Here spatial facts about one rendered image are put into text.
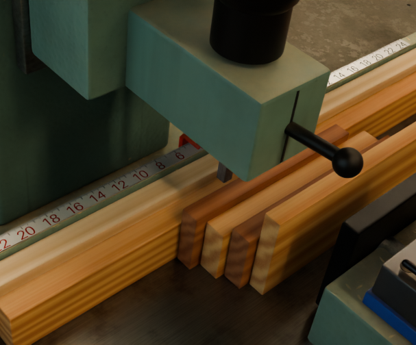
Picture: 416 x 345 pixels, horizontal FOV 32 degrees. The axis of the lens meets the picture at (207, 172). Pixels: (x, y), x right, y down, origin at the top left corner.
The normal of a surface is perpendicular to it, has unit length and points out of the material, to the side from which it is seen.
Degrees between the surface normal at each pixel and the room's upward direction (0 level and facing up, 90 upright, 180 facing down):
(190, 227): 90
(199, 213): 0
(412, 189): 0
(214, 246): 90
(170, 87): 90
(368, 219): 0
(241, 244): 90
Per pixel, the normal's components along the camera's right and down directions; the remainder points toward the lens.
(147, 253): 0.67, 0.55
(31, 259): 0.11, -0.73
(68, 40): -0.74, 0.39
